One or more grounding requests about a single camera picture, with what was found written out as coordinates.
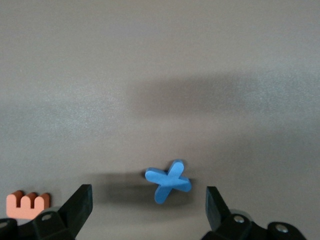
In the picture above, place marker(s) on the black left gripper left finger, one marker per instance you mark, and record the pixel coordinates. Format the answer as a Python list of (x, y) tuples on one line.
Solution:
[(75, 207)]

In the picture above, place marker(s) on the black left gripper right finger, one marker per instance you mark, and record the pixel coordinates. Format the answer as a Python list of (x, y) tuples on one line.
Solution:
[(220, 215)]

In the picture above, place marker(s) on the blue letter X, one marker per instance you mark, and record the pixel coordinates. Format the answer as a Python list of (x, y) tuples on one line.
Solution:
[(170, 181)]

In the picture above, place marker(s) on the orange letter E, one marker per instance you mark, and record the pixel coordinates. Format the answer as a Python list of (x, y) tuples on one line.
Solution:
[(22, 210)]

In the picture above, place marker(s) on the brown table cover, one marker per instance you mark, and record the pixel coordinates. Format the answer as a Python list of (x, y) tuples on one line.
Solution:
[(160, 75)]

